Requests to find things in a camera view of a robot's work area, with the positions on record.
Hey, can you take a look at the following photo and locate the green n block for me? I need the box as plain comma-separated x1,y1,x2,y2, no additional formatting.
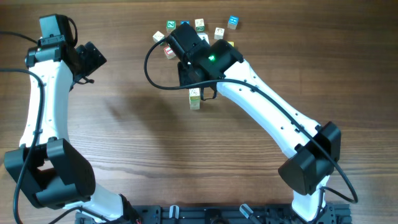
190,100,200,105
166,20,177,33

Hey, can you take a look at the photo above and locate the white block yellow side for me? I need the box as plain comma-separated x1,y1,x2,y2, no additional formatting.
189,88,201,101

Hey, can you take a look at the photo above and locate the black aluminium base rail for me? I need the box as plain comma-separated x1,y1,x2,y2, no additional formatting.
75,203,352,224

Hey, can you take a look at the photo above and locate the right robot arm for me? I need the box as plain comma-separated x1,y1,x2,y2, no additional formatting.
166,23,341,222

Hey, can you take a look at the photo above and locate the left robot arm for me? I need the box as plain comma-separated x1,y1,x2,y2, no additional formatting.
4,14,142,223

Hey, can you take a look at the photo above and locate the blue top block right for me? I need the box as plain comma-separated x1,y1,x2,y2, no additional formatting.
228,16,239,30

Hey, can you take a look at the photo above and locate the red I block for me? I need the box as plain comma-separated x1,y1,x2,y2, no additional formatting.
164,46,176,60

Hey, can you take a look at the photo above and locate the white picture block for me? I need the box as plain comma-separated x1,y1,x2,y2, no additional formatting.
214,27,224,40

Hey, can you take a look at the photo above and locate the white block green side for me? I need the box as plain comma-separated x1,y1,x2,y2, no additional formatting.
195,19,205,32

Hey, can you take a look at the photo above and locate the white block teal side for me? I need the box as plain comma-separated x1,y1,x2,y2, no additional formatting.
152,31,165,43

